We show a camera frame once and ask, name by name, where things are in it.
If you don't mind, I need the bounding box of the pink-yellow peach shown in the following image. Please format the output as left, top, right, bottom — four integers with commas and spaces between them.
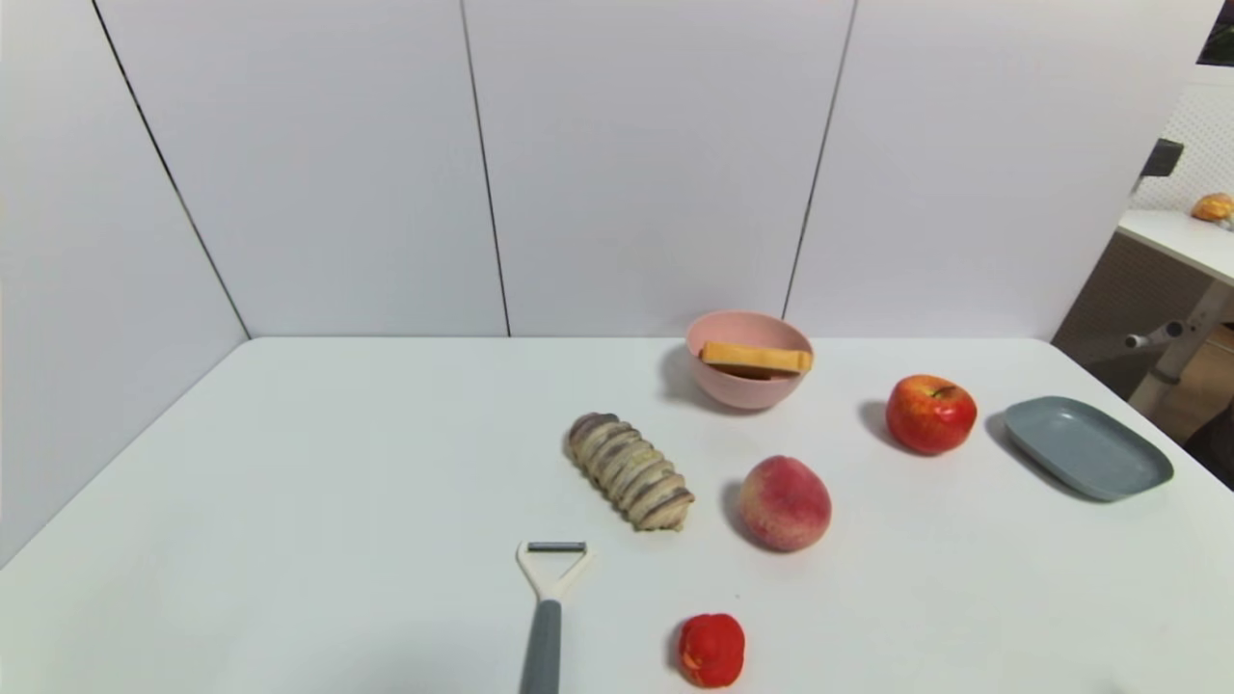
739, 455, 833, 553

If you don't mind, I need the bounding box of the white table leg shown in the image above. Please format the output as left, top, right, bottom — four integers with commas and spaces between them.
1128, 280, 1234, 417

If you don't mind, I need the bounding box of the dark corner object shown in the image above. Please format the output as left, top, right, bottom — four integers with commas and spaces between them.
1197, 0, 1234, 67

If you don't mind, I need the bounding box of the table crank handle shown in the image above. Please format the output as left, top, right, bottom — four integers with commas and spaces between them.
1123, 321, 1185, 350

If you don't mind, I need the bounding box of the pink bowl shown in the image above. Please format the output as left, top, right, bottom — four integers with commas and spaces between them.
685, 309, 816, 412

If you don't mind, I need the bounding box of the black box on stand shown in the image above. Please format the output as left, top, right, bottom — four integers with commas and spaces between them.
1140, 138, 1185, 180

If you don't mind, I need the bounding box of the red apple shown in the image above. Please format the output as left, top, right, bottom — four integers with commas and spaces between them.
886, 374, 979, 456

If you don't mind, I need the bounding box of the white background table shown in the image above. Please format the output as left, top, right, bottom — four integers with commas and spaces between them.
1117, 207, 1234, 287

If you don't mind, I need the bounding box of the grey rectangular tray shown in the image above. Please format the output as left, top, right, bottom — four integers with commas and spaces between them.
1003, 396, 1175, 502

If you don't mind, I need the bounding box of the toast slice with orange crust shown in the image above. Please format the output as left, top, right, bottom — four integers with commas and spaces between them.
699, 340, 814, 379

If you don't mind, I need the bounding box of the twisted brown striped bread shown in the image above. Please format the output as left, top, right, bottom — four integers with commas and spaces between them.
564, 413, 695, 533

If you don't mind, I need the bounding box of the white grey-handled peeler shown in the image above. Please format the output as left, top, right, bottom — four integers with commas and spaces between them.
515, 541, 591, 694

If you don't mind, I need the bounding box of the small red tomato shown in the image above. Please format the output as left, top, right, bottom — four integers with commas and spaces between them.
678, 613, 746, 689

